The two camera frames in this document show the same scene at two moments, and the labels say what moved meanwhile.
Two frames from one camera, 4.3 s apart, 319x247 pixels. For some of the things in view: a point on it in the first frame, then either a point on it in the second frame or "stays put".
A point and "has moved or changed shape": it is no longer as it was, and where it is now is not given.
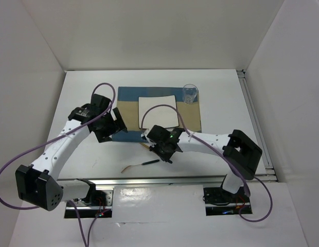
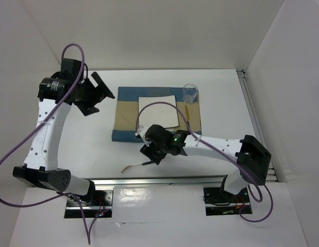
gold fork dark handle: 145,163 stays put
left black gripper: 116,125 to 88,108
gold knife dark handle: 145,145 has moved or changed shape
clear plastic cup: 189,91 stays put
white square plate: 160,115 stays put
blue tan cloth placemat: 189,115 stays put
